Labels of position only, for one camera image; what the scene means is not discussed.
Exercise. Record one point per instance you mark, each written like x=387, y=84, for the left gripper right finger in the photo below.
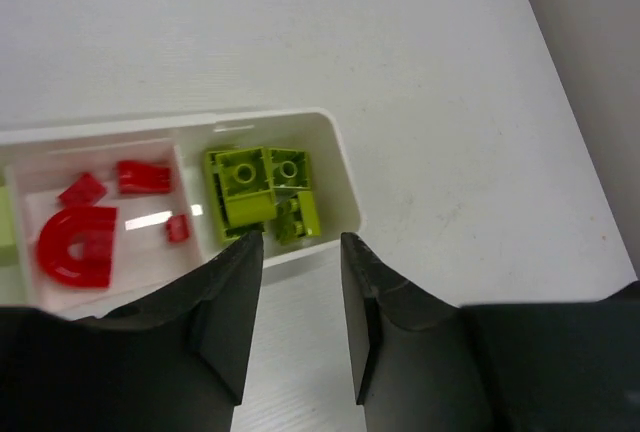
x=421, y=364

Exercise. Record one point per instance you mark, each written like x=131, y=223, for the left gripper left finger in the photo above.
x=173, y=360

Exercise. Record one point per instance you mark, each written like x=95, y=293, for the dark green duplo brick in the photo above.
x=240, y=191

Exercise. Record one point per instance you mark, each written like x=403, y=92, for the red lego slope piece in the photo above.
x=135, y=177

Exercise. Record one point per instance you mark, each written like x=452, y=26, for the red curved lego piece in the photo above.
x=85, y=191

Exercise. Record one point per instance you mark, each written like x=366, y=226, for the light green duplo brick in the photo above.
x=8, y=246

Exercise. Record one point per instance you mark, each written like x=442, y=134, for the red small lego piece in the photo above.
x=177, y=229

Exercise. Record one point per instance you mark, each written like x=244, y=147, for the red arch lego piece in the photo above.
x=75, y=247

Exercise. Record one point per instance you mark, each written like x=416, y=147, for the white divided sorting tray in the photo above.
x=39, y=162

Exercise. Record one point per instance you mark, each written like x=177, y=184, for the green duplo brick in tray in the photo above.
x=297, y=218

